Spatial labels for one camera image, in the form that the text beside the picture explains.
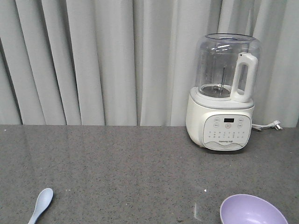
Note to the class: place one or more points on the purple plastic bowl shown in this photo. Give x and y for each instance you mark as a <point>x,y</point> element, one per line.
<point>249,209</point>

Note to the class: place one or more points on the light blue plastic spoon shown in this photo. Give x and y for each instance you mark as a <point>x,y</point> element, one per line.
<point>43,201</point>

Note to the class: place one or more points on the grey-white pleated curtain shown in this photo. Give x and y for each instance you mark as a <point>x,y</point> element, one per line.
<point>132,62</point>

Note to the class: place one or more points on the white blender with clear jug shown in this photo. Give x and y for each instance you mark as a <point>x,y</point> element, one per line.
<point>220,104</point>

